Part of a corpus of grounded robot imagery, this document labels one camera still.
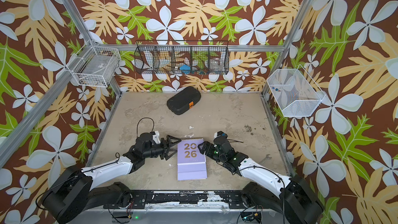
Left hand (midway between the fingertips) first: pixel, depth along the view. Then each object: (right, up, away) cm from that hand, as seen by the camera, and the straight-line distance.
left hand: (180, 143), depth 80 cm
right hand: (+10, -3, +3) cm, 11 cm away
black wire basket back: (-3, +51, +18) cm, 54 cm away
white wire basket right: (+62, +28, +4) cm, 69 cm away
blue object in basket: (+1, +43, +14) cm, 45 cm away
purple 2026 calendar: (+6, -9, 0) cm, 11 cm away
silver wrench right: (+48, -11, +8) cm, 50 cm away
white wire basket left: (-50, +42, +6) cm, 66 cm away
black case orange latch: (-1, +24, +27) cm, 36 cm away
